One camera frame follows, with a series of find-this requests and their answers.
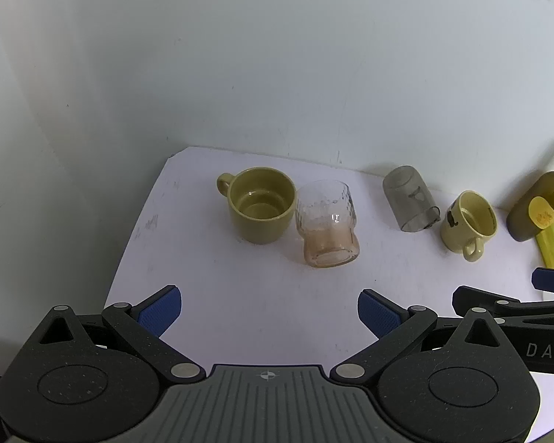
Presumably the grey smoked glass cup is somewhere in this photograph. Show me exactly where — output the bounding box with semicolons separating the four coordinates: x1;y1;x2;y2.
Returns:
382;165;441;233

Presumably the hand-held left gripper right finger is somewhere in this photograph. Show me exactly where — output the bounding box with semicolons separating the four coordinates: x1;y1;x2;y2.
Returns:
329;288;520;382

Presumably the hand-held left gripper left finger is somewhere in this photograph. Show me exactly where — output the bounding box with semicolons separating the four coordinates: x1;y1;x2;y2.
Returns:
22;285;206;382

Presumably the olive green ceramic mug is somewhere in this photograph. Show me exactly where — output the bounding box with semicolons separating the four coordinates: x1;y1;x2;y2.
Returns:
216;167;298;245

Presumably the pink clear glass cup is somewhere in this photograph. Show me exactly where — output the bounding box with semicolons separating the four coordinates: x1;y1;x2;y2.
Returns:
295;179;361;269

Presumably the cream yellow printed mug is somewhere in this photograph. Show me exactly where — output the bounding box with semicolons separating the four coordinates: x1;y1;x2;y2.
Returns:
440;189;497;263

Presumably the dark green glass bottle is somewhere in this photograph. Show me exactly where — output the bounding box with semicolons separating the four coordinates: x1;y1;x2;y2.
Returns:
506;161;554;243

